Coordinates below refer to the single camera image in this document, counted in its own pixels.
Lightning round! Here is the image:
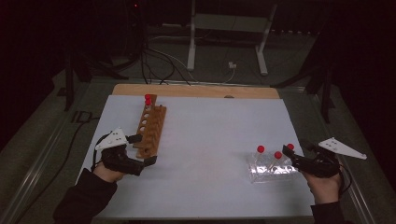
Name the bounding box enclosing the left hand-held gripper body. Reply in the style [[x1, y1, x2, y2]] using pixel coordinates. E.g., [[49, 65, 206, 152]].
[[94, 126, 146, 177]]

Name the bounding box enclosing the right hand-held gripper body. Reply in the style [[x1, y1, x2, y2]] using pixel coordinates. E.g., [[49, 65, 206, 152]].
[[290, 136, 368, 179]]

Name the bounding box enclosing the wooden test tube rack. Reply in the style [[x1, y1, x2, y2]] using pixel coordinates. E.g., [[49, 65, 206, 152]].
[[133, 93, 167, 161]]

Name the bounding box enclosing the person's right hand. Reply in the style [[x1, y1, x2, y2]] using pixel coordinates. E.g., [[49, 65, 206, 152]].
[[303, 171, 344, 205]]

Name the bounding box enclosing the person's left hand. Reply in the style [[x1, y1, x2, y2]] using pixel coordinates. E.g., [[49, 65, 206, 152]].
[[92, 161, 126, 184]]

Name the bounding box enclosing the black stand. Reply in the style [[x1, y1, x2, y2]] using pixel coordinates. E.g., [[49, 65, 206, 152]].
[[64, 52, 130, 112], [270, 62, 338, 124]]

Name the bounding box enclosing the white table mat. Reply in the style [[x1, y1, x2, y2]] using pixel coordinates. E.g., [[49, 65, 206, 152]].
[[76, 94, 316, 219]]

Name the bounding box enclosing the white metal stand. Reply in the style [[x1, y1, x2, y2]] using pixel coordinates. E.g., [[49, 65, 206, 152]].
[[186, 0, 278, 77]]

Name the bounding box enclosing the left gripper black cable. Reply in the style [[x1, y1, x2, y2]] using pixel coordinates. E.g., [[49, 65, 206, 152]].
[[91, 133, 112, 173]]

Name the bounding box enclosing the metal floor rail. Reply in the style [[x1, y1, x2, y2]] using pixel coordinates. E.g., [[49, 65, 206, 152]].
[[0, 81, 92, 224], [309, 92, 379, 224]]

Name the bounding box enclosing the long black floor cable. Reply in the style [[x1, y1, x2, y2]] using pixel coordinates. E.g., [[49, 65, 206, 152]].
[[18, 115, 101, 217]]

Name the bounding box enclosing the black floor cable bundle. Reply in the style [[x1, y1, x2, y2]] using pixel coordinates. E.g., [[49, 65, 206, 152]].
[[139, 43, 191, 87]]

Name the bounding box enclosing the white floor cable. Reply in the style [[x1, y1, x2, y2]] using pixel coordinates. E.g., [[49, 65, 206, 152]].
[[148, 46, 236, 86]]

